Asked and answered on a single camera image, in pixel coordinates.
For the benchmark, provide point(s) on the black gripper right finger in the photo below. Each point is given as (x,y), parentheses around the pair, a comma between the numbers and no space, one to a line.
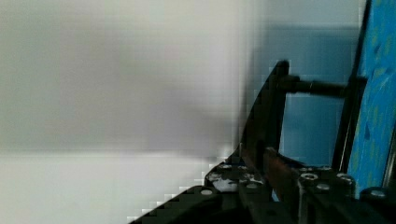
(320,195)

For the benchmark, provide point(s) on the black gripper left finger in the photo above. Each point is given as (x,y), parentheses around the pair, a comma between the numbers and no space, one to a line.
(256,185)

